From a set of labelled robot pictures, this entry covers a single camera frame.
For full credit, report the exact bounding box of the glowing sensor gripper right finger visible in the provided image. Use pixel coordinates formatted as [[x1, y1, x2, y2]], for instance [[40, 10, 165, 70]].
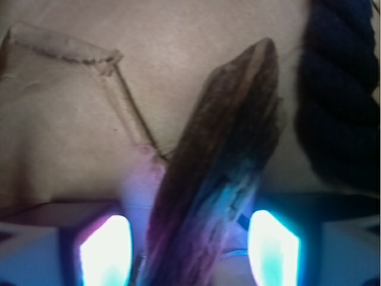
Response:
[[248, 193, 380, 285]]

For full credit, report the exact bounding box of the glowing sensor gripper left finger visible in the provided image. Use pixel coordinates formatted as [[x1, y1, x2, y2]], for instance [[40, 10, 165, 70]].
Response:
[[1, 203, 133, 285]]

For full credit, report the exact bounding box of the brown wood chip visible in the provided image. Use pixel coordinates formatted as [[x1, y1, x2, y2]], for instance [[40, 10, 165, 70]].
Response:
[[139, 38, 283, 285]]

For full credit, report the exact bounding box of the crumpled brown paper bag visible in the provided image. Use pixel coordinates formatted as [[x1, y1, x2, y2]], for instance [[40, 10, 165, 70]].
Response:
[[0, 0, 381, 227]]

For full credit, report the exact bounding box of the dark blue twisted rope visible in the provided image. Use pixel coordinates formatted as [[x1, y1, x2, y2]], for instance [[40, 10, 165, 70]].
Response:
[[293, 0, 381, 191]]

